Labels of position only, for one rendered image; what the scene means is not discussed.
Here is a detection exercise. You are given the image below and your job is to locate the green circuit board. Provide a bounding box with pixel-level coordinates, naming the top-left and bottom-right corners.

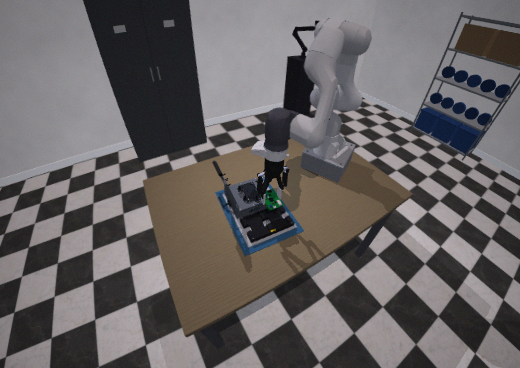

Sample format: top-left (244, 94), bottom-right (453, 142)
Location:
top-left (265, 189), bottom-right (284, 210)

